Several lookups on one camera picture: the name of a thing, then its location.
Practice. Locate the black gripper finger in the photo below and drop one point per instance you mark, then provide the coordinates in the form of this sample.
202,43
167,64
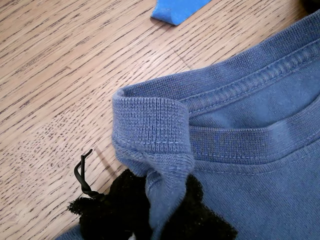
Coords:
197,220
112,212

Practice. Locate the blue printed T-shirt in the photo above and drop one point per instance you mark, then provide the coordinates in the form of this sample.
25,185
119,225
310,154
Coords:
250,187

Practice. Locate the small blue tape piece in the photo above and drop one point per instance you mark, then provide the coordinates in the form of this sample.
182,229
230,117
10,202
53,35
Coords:
175,12

